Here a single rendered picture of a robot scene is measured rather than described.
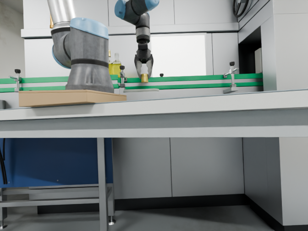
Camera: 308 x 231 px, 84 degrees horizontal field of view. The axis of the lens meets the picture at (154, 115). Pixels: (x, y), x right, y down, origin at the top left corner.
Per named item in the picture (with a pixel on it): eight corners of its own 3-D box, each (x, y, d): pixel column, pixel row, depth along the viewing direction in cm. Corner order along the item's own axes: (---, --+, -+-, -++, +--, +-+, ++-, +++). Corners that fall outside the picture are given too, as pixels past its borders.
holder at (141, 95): (157, 110, 107) (157, 97, 107) (159, 107, 80) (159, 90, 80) (130, 111, 107) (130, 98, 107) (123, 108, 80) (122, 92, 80)
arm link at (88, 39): (80, 56, 47) (79, 6, 47) (62, 63, 57) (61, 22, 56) (116, 63, 56) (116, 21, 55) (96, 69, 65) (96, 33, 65)
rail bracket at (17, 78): (23, 92, 99) (23, 69, 99) (13, 90, 92) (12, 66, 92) (16, 93, 99) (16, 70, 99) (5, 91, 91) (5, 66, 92)
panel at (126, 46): (206, 79, 129) (205, 34, 129) (208, 78, 126) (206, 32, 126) (88, 83, 128) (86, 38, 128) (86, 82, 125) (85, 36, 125)
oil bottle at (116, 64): (123, 92, 116) (122, 61, 116) (121, 91, 111) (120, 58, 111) (114, 93, 116) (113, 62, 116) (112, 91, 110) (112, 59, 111)
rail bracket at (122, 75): (128, 90, 109) (127, 70, 109) (123, 85, 92) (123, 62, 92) (123, 90, 109) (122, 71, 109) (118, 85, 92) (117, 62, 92)
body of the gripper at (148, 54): (151, 64, 94) (150, 42, 94) (151, 59, 85) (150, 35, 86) (137, 65, 94) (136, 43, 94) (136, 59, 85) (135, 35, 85)
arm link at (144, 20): (130, 9, 88) (142, 15, 95) (131, 30, 88) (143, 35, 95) (140, 2, 83) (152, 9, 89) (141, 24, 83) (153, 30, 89)
